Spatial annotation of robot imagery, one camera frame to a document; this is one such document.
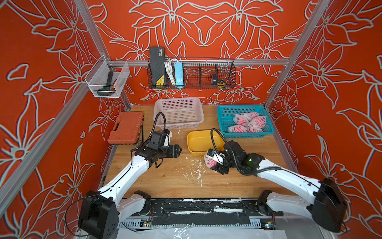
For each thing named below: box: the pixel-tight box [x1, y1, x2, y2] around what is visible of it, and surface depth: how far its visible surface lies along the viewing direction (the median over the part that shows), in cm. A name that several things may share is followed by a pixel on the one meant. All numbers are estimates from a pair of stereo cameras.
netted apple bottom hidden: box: [246, 126, 264, 133], surface depth 97 cm
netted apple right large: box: [247, 116, 267, 128], surface depth 99 cm
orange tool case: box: [107, 112, 144, 144], surface depth 102 cm
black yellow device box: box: [149, 46, 166, 87], surface depth 89 cm
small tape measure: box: [217, 80, 226, 89], surface depth 96 cm
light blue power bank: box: [174, 61, 185, 87], surface depth 92 cm
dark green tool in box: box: [96, 71, 116, 96], surface depth 83 cm
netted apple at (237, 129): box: [227, 124, 248, 133], surface depth 99 cm
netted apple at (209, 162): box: [203, 154, 218, 169], surface depth 74 cm
